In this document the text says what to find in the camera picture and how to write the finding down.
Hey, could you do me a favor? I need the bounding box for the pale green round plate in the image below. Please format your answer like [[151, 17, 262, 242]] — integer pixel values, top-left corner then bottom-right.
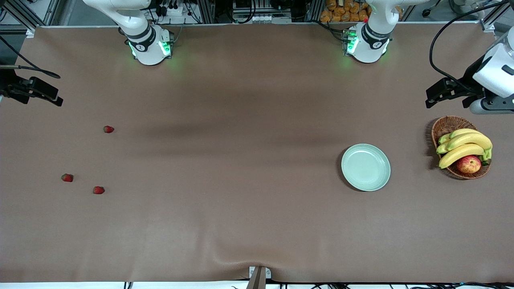
[[341, 143, 391, 192]]

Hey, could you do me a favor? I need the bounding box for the brown wicker basket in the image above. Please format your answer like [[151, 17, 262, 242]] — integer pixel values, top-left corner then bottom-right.
[[431, 116, 492, 180]]

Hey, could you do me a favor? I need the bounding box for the red yellow apple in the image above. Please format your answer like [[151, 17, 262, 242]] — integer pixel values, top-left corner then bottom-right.
[[457, 155, 482, 175]]

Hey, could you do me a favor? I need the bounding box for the aluminium diagonal strut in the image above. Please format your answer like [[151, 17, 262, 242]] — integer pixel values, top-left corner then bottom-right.
[[0, 0, 37, 39], [480, 0, 514, 33]]

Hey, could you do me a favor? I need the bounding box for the orange packaged snacks pile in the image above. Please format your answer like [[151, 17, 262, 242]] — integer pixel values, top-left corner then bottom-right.
[[320, 0, 372, 23]]

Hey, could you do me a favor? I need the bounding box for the white power strip with plugs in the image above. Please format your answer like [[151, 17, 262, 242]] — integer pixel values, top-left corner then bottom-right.
[[158, 2, 185, 17]]

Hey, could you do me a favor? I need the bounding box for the long white socket strip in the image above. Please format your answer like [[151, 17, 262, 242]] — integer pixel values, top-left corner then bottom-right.
[[232, 14, 292, 24]]

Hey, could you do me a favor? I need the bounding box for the table cover mat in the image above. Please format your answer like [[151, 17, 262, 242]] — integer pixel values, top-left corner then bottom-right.
[[0, 23, 514, 283]]

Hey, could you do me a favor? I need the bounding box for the dark slanted pole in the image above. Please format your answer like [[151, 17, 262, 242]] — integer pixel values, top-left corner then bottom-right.
[[246, 267, 267, 289]]

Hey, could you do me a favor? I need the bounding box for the aluminium frame post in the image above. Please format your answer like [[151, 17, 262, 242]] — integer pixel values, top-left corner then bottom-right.
[[304, 0, 325, 22], [196, 0, 216, 24]]

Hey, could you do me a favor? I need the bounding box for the silver metal bracket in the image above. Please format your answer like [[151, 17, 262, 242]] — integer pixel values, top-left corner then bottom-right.
[[249, 266, 272, 280]]

